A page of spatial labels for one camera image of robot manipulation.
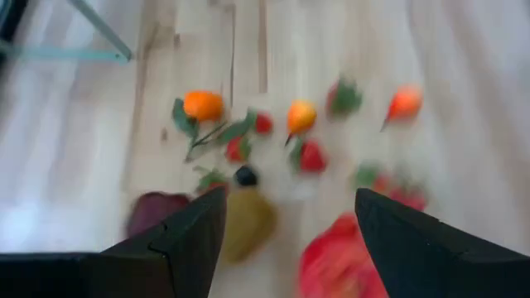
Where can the large red tomato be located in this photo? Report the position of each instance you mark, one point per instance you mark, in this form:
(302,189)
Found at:
(331,256)

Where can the brown kiwi fruit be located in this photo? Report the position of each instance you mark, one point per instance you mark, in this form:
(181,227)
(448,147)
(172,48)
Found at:
(248,223)

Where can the orange tangerine with leaf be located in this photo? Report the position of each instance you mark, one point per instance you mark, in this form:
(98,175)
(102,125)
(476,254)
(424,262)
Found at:
(203,105)

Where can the dark maroon fruit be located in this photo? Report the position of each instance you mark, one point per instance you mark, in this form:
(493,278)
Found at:
(153,211)

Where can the green perforated metal shelf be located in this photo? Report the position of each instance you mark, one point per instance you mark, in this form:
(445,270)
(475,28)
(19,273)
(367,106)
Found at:
(108,36)

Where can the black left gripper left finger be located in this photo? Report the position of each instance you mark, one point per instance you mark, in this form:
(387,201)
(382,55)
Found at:
(186,248)

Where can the dark black cherry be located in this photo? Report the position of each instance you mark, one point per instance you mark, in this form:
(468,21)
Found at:
(245,176)

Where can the small yellow orange peach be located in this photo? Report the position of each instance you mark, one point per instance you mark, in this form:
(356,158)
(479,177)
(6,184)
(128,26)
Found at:
(301,118)
(405,103)

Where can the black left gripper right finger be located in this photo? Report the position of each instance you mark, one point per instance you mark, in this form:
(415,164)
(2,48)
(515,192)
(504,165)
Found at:
(414,256)

